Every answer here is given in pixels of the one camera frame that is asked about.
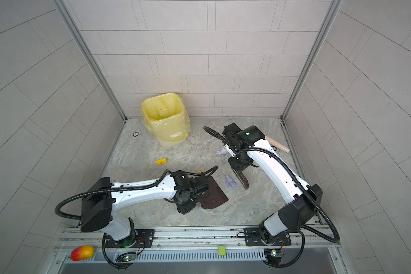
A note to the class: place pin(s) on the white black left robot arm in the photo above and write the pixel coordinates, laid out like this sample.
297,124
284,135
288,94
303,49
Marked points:
98,208

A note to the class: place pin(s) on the right circuit board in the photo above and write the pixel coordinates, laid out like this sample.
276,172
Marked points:
273,257

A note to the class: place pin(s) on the red yellow mango toy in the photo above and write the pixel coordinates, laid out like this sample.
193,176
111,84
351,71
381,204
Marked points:
82,253

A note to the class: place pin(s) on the aluminium front rail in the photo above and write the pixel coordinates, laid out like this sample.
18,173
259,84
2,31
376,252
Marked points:
190,244

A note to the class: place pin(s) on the purple paper scrap right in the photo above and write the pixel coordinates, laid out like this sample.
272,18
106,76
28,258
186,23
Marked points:
229,181

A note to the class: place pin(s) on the white paper scrap far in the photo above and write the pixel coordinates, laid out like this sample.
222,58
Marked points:
222,151

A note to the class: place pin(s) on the left circuit board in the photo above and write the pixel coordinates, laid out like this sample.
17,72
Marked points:
127,257

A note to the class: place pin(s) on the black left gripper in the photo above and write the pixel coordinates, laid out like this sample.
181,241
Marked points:
185,210

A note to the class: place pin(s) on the beige wooden rolling pin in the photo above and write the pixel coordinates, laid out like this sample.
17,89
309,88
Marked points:
277,145

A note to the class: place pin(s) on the yellow-lined trash bin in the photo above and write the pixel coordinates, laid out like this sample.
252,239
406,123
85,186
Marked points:
166,117

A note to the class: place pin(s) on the circuit board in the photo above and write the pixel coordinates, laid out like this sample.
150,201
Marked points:
273,257
127,257

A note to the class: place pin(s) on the brown hand brush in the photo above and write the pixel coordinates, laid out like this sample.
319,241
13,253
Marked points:
243,179

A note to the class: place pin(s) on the yellow paper scrap left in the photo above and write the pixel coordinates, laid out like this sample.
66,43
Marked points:
161,161

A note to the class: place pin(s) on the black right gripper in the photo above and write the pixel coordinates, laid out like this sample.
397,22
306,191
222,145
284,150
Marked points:
237,167

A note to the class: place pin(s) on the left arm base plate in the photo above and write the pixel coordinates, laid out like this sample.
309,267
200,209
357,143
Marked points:
145,237

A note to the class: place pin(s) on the brown dustpan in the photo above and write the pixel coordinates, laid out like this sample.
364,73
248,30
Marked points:
214,197

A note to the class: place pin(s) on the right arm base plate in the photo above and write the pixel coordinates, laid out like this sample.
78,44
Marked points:
252,237

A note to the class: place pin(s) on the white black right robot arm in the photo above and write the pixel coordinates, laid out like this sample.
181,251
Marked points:
302,199

